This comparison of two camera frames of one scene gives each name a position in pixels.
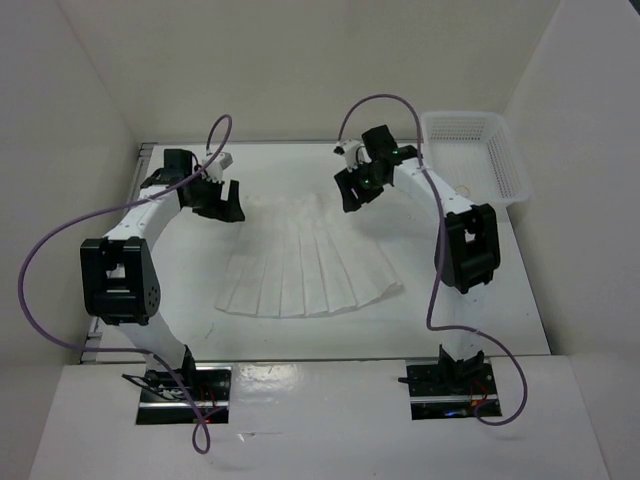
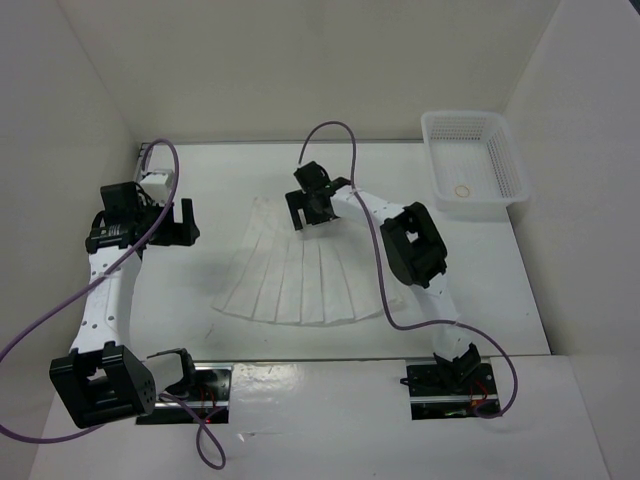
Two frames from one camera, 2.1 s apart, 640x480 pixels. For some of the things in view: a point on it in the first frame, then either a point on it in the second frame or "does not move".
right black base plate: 441,389 does not move
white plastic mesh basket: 476,155 does not move
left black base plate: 162,402 does not move
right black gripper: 345,181 → 298,200
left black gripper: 221,210 → 179,233
